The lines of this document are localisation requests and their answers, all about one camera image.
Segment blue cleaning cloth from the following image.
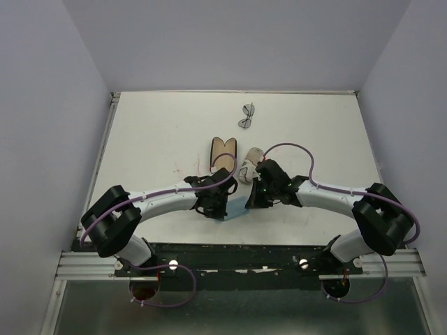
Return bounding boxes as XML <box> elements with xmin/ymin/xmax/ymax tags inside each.
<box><xmin>214</xmin><ymin>197</ymin><xmax>249</xmax><ymax>223</ymax></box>

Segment marbled glasses case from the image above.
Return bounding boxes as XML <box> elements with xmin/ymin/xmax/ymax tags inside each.
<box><xmin>238</xmin><ymin>147</ymin><xmax>264</xmax><ymax>185</ymax></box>

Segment black glasses case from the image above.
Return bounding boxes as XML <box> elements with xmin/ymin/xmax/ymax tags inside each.
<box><xmin>210</xmin><ymin>137</ymin><xmax>237</xmax><ymax>173</ymax></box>

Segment dark wire-frame sunglasses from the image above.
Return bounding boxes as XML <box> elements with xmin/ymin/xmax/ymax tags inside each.
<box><xmin>238</xmin><ymin>103</ymin><xmax>255</xmax><ymax>129</ymax></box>

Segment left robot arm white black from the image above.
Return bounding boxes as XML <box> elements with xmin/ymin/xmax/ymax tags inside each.
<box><xmin>80</xmin><ymin>167</ymin><xmax>238</xmax><ymax>276</ymax></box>

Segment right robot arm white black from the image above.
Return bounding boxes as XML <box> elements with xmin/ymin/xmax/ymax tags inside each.
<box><xmin>245</xmin><ymin>159</ymin><xmax>415</xmax><ymax>274</ymax></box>

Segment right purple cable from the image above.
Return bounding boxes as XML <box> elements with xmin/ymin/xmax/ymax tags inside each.
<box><xmin>261</xmin><ymin>142</ymin><xmax>422</xmax><ymax>304</ymax></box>

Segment black mounting base rail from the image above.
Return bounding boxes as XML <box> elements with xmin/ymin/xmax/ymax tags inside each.
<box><xmin>115</xmin><ymin>243</ymin><xmax>362</xmax><ymax>292</ymax></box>

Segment aluminium frame rail left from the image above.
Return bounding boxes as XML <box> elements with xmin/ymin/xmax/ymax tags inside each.
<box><xmin>75</xmin><ymin>91</ymin><xmax>122</xmax><ymax>241</ymax></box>

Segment aluminium frame rail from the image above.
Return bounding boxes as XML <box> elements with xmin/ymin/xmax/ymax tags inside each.
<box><xmin>43</xmin><ymin>248</ymin><xmax>436</xmax><ymax>334</ymax></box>
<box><xmin>75</xmin><ymin>91</ymin><xmax>122</xmax><ymax>241</ymax></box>

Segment aluminium frame rail front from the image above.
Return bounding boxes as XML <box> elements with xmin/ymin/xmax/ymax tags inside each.
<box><xmin>43</xmin><ymin>248</ymin><xmax>436</xmax><ymax>334</ymax></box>

